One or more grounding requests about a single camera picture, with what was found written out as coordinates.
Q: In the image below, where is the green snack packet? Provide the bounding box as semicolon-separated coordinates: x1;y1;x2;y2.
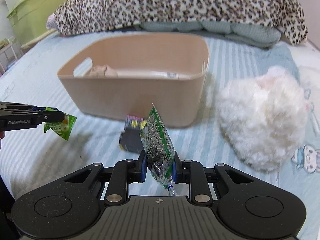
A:
43;113;77;141

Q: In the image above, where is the green sunflower seed packet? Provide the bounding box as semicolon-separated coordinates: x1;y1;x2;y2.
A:
140;107;176;196

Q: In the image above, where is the person left hand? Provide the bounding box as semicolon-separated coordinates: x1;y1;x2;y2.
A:
0;132;5;148

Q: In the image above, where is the beige rolled cloth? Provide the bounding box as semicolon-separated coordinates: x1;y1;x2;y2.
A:
87;65;118;77

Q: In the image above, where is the beige plastic storage basket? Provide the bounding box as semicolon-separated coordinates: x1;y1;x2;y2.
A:
57;33;210;127

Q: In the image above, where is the white fluffy plush toy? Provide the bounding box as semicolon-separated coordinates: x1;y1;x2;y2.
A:
215;66;309;172

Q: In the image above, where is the green plastic storage cabinet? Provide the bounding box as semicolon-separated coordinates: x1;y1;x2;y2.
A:
7;0;66;47

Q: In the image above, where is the white bunny print blanket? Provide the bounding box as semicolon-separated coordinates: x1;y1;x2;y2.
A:
290;43;320;174

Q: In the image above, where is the leopard print blanket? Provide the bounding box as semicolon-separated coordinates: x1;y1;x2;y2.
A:
46;0;308;46

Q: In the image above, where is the teal quilted pillow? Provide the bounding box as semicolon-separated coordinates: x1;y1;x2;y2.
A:
139;21;281;48

